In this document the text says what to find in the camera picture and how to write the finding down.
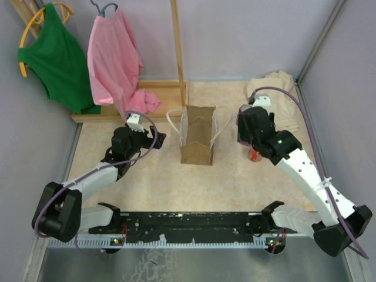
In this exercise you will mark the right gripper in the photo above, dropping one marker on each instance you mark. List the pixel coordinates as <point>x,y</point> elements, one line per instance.
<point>242,134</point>

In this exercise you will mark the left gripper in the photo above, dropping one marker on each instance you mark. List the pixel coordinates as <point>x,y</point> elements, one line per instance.
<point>149,141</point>

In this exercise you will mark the red soda can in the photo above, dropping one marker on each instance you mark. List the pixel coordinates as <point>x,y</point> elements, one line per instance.
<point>254,155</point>

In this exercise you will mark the purple soda can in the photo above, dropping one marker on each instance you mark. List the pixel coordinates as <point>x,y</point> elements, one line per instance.
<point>244,143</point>
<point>244,107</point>

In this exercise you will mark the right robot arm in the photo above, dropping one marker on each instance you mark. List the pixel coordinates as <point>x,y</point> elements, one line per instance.
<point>336,221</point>

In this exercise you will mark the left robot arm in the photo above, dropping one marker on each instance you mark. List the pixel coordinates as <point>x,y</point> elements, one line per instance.
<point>60,214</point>

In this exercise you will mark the brown canvas bag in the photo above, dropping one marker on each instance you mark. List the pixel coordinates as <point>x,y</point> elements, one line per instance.
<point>198,132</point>

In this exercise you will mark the beige folded cloth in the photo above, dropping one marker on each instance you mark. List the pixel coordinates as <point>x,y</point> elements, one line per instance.
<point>281,105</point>

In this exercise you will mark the wooden clothes rack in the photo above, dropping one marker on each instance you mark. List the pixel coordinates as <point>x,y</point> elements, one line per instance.
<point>174,94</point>

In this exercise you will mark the pink t-shirt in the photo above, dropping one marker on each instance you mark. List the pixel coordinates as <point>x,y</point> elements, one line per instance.
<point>114,66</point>

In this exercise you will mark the green tank top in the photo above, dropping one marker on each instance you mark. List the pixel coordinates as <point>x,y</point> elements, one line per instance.
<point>56,58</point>

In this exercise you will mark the grey hanger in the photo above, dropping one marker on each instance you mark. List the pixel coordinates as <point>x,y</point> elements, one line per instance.
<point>101,11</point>

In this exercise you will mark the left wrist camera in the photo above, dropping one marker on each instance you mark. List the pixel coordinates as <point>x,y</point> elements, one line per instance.
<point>135,122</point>

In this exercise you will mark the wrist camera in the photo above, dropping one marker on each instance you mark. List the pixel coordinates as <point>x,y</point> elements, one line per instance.
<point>262,101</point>
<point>135,122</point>

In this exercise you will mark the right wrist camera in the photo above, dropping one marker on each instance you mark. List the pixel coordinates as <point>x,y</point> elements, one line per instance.
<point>262,101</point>

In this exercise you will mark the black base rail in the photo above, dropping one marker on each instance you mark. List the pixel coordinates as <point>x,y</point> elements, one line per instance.
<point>195,230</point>

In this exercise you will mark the aluminium frame profile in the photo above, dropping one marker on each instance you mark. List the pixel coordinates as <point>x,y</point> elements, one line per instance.
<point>88,241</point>

